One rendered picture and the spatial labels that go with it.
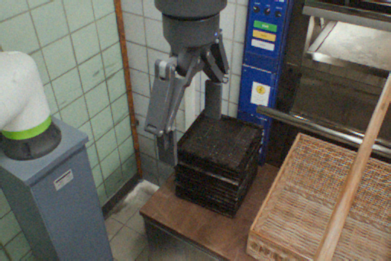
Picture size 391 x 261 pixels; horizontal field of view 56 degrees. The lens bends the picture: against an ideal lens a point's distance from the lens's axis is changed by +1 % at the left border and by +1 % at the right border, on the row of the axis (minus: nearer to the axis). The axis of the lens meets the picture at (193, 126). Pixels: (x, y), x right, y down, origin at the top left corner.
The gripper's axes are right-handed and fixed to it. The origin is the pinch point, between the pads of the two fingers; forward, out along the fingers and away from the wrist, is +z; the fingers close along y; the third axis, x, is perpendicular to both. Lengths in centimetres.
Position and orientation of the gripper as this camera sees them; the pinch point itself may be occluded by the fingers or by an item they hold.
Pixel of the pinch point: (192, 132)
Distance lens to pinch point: 59.5
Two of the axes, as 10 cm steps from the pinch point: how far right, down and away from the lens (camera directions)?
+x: 8.5, 3.2, -4.2
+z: 0.1, 7.9, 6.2
